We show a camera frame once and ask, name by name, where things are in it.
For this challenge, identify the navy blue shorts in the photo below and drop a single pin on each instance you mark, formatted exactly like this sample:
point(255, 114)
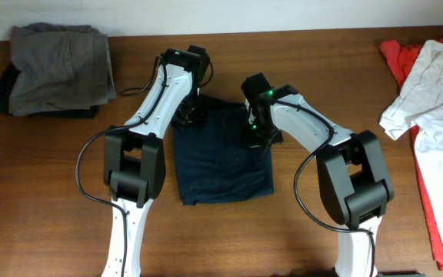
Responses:
point(212, 163)

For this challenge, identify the red garment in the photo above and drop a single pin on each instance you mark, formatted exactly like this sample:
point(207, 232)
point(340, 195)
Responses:
point(400, 60)

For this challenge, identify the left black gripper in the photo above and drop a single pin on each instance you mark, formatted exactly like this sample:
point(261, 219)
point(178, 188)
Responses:
point(198, 117)

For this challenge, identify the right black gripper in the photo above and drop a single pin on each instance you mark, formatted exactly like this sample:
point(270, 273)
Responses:
point(250, 139)

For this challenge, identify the grey folded shorts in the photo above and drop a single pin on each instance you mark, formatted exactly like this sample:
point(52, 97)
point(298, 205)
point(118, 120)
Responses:
point(60, 68)

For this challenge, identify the white t-shirt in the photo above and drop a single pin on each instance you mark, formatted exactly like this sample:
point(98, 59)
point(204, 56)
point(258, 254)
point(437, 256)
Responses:
point(420, 105)

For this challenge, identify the black folded garment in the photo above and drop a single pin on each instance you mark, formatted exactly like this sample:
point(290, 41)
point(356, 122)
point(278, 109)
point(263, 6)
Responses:
point(7, 82)

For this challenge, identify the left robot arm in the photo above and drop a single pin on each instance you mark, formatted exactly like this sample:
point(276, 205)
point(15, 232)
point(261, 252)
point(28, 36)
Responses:
point(134, 163)

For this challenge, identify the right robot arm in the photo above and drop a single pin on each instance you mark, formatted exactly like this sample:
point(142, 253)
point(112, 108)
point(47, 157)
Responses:
point(354, 182)

